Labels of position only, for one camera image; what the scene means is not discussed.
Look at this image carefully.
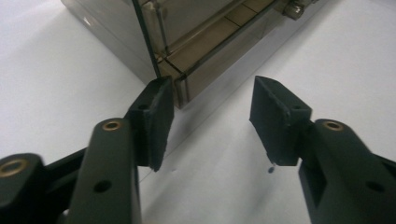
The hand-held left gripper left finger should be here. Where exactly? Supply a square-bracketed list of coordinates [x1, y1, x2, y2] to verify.
[65, 76, 176, 224]

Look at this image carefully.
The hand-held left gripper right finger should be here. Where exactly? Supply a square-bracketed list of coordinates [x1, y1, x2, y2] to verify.
[248, 75, 396, 224]

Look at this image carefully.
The smoky transparent drawer box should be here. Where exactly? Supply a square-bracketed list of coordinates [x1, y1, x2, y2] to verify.
[60, 0, 331, 110]

